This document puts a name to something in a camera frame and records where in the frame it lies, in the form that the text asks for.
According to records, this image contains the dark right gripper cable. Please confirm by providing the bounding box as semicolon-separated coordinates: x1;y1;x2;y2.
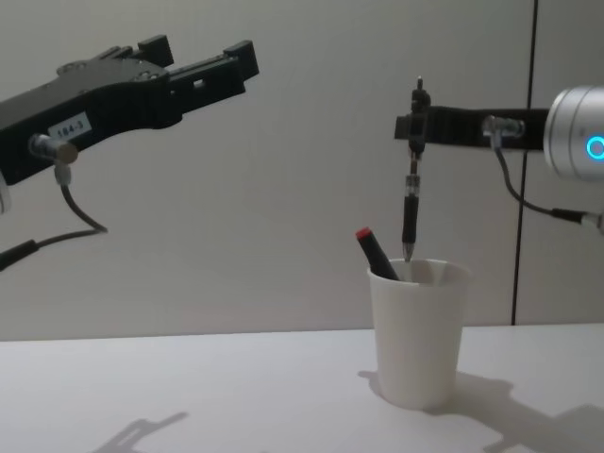
481;115;604;237

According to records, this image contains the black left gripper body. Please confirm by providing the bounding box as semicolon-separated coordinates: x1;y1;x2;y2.
0;74;184;188

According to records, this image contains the black click pen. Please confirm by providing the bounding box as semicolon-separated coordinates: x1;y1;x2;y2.
400;75;434;263

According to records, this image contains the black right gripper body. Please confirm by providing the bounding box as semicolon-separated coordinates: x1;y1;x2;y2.
446;107;551;154

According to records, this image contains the white plastic cup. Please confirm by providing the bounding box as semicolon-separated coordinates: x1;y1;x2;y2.
366;257;474;411

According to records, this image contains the dark gripper cable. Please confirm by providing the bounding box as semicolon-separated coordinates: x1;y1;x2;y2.
481;115;604;237
0;133;109;273

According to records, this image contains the black marker with red cap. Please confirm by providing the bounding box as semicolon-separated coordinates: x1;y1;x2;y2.
354;226;402;282

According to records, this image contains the dark left gripper cable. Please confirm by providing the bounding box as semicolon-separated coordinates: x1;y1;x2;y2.
0;133;109;273

